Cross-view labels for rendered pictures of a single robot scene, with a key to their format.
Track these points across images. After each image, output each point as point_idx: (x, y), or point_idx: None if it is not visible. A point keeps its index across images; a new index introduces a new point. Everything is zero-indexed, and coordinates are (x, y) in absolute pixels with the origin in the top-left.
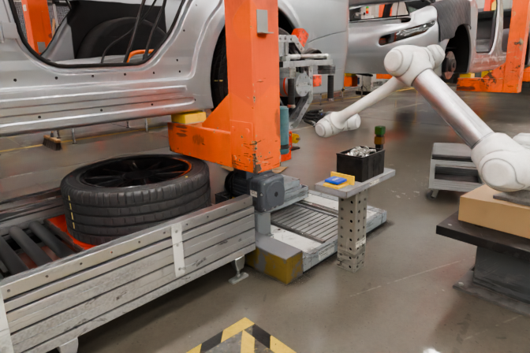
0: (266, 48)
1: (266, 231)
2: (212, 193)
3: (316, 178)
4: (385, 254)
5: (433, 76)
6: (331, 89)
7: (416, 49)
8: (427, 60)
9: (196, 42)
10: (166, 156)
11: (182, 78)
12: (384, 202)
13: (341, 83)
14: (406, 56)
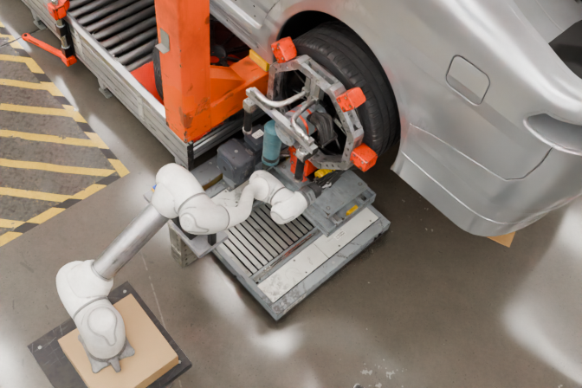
0: (169, 59)
1: (229, 183)
2: (390, 150)
3: (454, 281)
4: (200, 293)
5: (145, 210)
6: (295, 169)
7: (169, 187)
8: (160, 202)
9: (272, 6)
10: None
11: (253, 22)
12: (345, 345)
13: (467, 226)
14: (156, 177)
